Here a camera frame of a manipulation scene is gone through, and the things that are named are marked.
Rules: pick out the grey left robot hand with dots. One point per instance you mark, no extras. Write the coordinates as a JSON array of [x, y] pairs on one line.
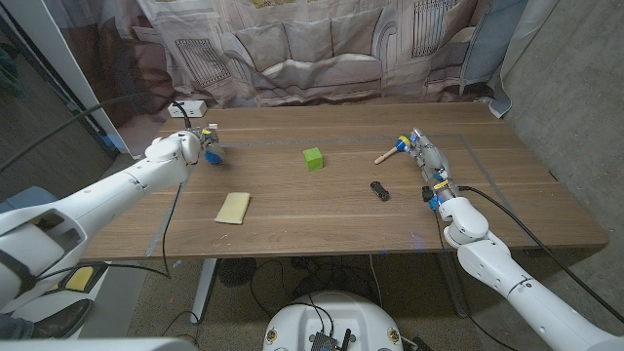
[[207, 136]]

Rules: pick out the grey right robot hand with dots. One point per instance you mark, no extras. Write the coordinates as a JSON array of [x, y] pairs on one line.
[[431, 156]]

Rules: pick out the blue spiky stress ball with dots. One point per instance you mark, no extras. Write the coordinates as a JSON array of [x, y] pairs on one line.
[[213, 157]]

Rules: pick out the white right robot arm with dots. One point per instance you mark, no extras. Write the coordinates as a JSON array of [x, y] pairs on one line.
[[497, 273]]

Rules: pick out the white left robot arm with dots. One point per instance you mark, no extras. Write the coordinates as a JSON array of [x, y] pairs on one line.
[[107, 195]]

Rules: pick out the wooden maraca with coloured head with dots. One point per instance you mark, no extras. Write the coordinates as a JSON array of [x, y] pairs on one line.
[[390, 154]]

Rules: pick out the black toy car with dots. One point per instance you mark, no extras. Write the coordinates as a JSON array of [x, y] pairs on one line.
[[379, 190]]

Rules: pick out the yellow sticky note pad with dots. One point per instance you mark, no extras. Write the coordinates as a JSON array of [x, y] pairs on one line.
[[234, 208]]

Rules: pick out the green block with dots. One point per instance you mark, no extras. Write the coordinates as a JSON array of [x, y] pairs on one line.
[[313, 160]]

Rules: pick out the white power strip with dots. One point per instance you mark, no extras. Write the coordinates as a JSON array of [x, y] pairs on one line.
[[187, 108]]

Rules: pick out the grey table leg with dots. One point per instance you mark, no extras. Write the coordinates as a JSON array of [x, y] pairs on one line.
[[453, 287]]

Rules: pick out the printed sofa backdrop cloth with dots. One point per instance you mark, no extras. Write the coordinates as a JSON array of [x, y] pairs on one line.
[[312, 53]]

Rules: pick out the black round fan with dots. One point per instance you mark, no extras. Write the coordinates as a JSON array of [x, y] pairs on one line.
[[236, 271]]

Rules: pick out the white table leg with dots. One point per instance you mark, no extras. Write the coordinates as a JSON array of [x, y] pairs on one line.
[[202, 292]]

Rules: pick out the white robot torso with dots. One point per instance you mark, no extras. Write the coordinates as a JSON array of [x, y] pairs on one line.
[[331, 312]]

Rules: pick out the yellow and black foot pedal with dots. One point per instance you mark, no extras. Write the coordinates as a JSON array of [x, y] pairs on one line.
[[80, 279]]

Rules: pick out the teal green garment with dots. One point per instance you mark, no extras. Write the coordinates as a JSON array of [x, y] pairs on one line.
[[7, 73]]

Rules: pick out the black torso module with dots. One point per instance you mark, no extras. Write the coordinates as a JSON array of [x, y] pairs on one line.
[[324, 341]]

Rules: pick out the black shoe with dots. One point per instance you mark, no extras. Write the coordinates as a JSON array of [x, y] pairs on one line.
[[63, 319]]

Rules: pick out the white partition frame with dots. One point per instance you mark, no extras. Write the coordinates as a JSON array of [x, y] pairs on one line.
[[53, 53]]

